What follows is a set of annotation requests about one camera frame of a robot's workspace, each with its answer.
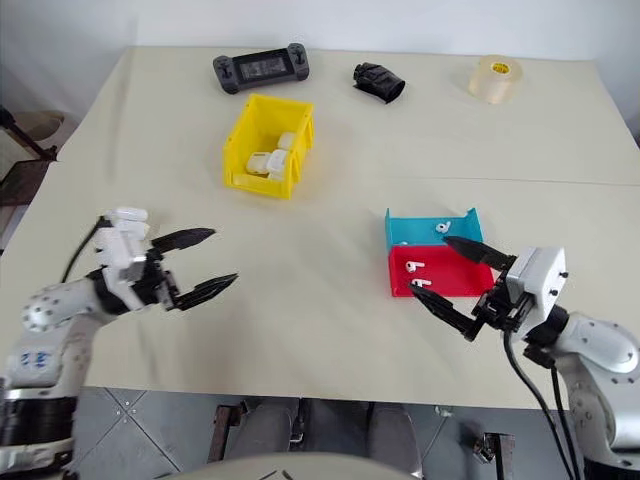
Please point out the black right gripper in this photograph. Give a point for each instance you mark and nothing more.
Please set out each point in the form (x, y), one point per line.
(505, 312)

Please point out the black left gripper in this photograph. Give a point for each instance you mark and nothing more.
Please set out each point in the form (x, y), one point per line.
(157, 287)

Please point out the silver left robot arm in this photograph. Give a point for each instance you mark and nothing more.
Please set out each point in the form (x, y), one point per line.
(50, 310)

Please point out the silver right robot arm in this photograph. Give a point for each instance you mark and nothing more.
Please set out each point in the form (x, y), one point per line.
(600, 345)

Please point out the yellow plastic bin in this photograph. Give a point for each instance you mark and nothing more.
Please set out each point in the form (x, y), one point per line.
(250, 120)

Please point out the red plastic tray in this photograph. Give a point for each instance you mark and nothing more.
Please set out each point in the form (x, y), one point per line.
(450, 270)

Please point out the white earbud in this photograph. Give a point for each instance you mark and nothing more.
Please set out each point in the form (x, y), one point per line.
(442, 228)
(421, 283)
(413, 265)

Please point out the teal plastic tray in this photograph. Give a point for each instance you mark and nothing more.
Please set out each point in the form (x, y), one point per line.
(415, 230)

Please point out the grey rounded shape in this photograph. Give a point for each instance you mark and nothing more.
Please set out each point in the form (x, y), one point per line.
(265, 430)
(392, 435)

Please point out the rusty metal table leg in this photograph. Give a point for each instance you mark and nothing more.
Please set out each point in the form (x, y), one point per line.
(222, 435)
(497, 457)

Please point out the clear tape roll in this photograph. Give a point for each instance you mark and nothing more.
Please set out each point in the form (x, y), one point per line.
(495, 82)

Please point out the beige round bucket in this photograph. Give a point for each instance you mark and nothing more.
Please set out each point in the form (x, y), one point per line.
(42, 122)

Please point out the dark grey handheld game controller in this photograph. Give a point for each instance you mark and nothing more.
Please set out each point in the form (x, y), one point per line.
(260, 65)

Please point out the dark metal stand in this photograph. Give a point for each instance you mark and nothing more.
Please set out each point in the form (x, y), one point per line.
(22, 137)

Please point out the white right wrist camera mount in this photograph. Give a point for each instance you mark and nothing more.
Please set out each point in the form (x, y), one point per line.
(540, 280)

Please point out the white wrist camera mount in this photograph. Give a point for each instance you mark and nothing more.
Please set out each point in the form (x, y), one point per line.
(540, 280)
(120, 250)

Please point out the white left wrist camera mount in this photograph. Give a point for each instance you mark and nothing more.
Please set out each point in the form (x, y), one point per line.
(120, 250)

